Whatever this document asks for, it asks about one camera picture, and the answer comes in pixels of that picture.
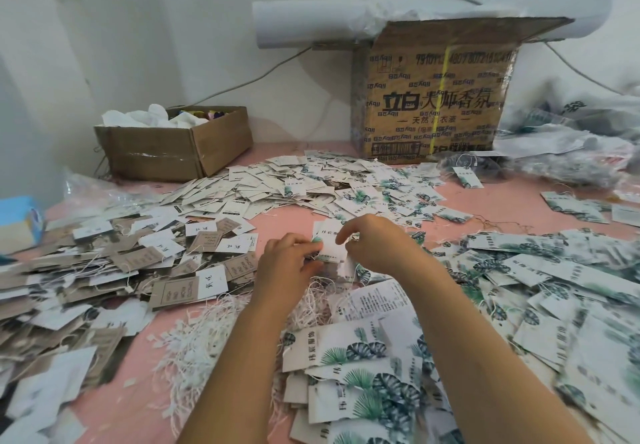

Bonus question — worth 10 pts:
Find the person's right hand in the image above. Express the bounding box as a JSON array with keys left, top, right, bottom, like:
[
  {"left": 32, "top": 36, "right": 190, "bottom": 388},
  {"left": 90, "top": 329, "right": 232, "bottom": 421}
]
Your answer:
[{"left": 335, "top": 213, "right": 441, "bottom": 280}]

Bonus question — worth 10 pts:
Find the person's left hand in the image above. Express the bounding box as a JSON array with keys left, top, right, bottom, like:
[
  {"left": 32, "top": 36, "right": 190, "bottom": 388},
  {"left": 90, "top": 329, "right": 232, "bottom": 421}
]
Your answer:
[{"left": 252, "top": 233, "right": 325, "bottom": 315}]

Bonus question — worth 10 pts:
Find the heap of small tags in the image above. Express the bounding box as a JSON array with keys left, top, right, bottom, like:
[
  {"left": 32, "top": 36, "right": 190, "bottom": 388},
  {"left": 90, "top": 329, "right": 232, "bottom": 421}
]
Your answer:
[{"left": 160, "top": 151, "right": 473, "bottom": 228}]

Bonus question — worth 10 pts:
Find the pile of white strings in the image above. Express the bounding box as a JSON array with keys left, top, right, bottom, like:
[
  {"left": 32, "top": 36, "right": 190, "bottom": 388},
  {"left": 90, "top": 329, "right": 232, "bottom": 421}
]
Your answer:
[{"left": 150, "top": 279, "right": 351, "bottom": 430}]

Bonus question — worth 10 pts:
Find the pile of green leaf tags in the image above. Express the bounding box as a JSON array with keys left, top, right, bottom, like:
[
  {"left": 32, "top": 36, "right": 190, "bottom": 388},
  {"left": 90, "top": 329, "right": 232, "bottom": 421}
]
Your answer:
[{"left": 280, "top": 223, "right": 640, "bottom": 444}]

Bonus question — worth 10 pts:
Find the pile of brown white tags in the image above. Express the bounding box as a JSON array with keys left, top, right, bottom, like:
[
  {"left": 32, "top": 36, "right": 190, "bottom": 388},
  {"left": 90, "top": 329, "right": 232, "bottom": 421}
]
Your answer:
[{"left": 0, "top": 209, "right": 261, "bottom": 444}]

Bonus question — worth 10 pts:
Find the person's left forearm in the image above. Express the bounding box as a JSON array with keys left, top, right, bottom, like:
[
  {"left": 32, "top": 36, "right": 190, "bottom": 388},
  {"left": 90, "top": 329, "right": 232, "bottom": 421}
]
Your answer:
[{"left": 178, "top": 303, "right": 301, "bottom": 444}]

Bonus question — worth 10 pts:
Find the person's right forearm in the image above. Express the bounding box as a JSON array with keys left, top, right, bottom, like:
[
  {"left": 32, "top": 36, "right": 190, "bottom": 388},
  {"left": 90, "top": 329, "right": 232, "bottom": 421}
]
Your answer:
[{"left": 405, "top": 259, "right": 596, "bottom": 444}]

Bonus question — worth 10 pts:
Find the small open cardboard box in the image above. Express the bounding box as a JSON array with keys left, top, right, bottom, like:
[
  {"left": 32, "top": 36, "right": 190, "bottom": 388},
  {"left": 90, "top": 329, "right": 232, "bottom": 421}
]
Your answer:
[{"left": 94, "top": 105, "right": 254, "bottom": 184}]

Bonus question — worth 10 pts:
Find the large printed cardboard box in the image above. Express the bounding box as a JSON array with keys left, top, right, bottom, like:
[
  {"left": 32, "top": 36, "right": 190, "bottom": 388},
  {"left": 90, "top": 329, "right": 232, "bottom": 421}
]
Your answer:
[{"left": 351, "top": 15, "right": 575, "bottom": 165}]

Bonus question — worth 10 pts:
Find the white crumpled material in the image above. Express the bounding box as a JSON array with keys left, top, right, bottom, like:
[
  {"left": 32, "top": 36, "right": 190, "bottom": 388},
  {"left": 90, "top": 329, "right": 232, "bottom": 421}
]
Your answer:
[{"left": 100, "top": 103, "right": 211, "bottom": 130}]

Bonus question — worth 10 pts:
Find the clear plastic bag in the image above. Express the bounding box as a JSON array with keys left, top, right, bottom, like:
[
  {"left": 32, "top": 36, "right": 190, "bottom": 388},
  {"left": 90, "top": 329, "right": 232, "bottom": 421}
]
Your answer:
[{"left": 62, "top": 171, "right": 141, "bottom": 222}]

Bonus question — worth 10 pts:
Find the white roll in plastic wrap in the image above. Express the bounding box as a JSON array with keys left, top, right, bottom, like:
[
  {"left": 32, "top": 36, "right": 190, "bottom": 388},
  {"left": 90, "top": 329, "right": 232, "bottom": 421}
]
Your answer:
[{"left": 252, "top": 0, "right": 613, "bottom": 50}]

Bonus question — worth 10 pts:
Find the heap of clear plastic bags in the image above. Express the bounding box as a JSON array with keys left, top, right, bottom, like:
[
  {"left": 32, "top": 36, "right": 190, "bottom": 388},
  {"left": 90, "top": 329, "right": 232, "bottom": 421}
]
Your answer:
[{"left": 495, "top": 79, "right": 640, "bottom": 190}]

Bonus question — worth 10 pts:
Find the blue tissue pack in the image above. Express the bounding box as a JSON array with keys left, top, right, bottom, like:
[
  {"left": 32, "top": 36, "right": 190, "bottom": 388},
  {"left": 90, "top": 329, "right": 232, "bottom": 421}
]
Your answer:
[{"left": 0, "top": 195, "right": 46, "bottom": 257}]

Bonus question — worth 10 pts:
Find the black cable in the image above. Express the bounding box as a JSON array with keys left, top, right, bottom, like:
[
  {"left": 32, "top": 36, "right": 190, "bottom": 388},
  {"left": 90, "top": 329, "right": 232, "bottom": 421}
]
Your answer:
[{"left": 190, "top": 47, "right": 313, "bottom": 108}]

